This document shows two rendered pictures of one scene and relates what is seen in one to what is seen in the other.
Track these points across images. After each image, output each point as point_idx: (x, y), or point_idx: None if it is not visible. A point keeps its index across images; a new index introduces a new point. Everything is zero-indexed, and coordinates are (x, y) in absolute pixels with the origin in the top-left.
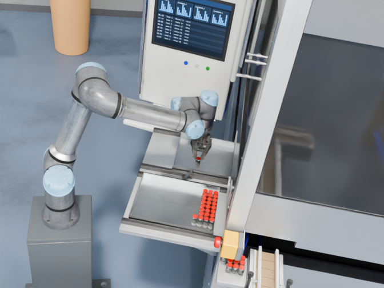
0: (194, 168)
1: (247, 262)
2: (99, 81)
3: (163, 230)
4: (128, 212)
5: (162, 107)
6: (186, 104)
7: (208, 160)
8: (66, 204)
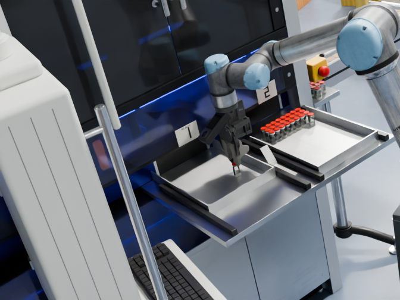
0: (245, 173)
1: None
2: (370, 3)
3: None
4: (371, 146)
5: (301, 33)
6: (256, 58)
7: (215, 178)
8: None
